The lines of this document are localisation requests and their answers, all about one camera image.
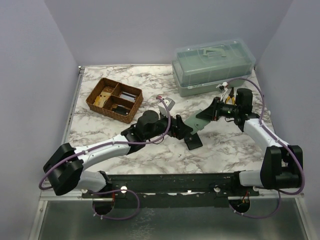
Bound green card holder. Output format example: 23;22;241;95
184;109;211;135

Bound aluminium frame rail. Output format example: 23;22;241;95
61;66;86;144

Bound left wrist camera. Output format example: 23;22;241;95
158;97;175;118

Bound black card holder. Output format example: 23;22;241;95
184;133;203;151

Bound yellow handled pliers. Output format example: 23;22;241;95
224;87;236;105

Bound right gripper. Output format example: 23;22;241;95
196;97;240;122

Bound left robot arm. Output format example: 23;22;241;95
43;110;193;198

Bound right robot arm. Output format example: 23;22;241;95
196;88;303;196

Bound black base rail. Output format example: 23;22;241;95
82;173;259;209

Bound translucent green storage box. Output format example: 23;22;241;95
171;38;256;97

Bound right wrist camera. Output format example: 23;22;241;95
216;81;229;101

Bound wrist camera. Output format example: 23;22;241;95
158;97;175;118
216;81;229;101

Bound woven brown basket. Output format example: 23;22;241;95
85;77;143;124

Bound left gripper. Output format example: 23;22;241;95
144;109;193;141

